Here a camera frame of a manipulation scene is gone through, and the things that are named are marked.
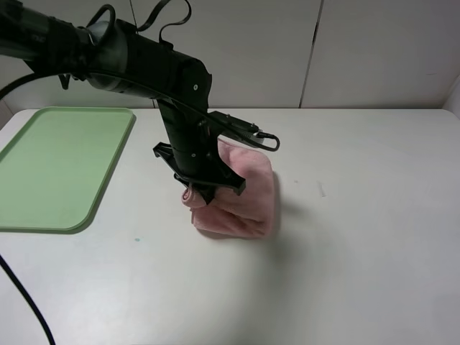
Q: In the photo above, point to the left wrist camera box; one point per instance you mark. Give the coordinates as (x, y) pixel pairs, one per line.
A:
(235, 128)

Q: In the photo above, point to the green plastic tray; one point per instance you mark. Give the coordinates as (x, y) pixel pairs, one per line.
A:
(55, 170)

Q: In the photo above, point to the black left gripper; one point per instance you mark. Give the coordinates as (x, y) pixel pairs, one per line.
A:
(192, 153)

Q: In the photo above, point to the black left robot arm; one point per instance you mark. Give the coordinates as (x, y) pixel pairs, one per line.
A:
(111, 55)

